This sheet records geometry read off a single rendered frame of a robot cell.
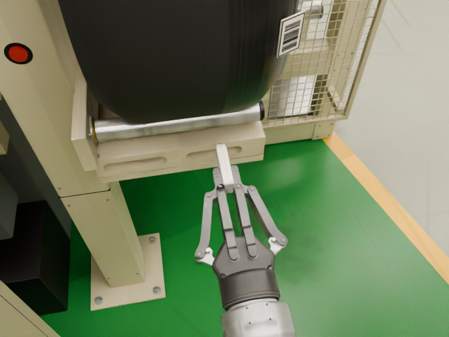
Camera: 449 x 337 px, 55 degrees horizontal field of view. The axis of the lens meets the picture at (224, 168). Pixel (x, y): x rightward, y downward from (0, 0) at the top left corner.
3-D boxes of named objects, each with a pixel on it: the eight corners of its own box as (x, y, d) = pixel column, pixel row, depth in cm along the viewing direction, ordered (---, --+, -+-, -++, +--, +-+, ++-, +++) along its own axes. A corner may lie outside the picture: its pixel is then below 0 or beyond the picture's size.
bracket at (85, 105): (84, 172, 85) (70, 140, 77) (87, 48, 109) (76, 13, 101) (101, 169, 85) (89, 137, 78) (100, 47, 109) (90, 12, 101)
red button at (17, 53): (13, 63, 75) (5, 49, 73) (13, 57, 76) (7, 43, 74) (30, 61, 76) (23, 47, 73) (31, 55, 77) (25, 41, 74)
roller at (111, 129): (87, 123, 82) (90, 118, 86) (91, 146, 84) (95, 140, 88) (264, 100, 86) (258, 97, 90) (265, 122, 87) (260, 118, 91)
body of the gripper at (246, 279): (289, 293, 51) (272, 222, 56) (220, 306, 51) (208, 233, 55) (280, 306, 58) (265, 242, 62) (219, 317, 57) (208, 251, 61)
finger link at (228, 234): (239, 267, 59) (229, 269, 59) (223, 194, 64) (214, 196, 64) (241, 258, 55) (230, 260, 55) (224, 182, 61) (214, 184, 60)
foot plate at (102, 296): (91, 311, 153) (89, 309, 152) (91, 244, 169) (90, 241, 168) (166, 297, 156) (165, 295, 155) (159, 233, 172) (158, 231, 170)
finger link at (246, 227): (247, 257, 55) (258, 255, 56) (234, 180, 61) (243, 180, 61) (245, 265, 59) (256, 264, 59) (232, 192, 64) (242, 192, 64)
